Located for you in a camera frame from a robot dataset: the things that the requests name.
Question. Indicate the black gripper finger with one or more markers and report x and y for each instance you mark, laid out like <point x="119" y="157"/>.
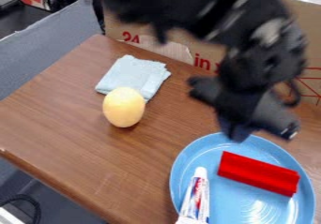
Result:
<point x="236" y="130"/>

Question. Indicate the light blue folded cloth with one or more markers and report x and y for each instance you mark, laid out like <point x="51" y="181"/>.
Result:
<point x="143" y="75"/>

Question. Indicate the grey fabric partition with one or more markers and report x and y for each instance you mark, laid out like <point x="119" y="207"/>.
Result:
<point x="30" y="50"/>

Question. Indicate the red plastic block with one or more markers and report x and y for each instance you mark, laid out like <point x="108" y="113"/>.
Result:
<point x="258" y="174"/>

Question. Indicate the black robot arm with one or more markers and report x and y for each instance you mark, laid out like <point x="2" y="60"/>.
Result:
<point x="265" y="54"/>

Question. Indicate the white toothpaste tube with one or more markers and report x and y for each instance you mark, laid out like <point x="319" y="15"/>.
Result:
<point x="195" y="206"/>

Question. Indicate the cardboard box with red print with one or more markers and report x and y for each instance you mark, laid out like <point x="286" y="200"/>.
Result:
<point x="199" y="54"/>

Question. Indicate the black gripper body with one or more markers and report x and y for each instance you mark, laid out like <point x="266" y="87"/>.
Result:
<point x="261" y="106"/>

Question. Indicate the yellow lemon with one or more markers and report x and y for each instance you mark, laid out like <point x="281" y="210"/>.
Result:
<point x="123" y="107"/>

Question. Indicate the blue plate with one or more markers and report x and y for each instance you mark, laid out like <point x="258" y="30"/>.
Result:
<point x="235" y="202"/>

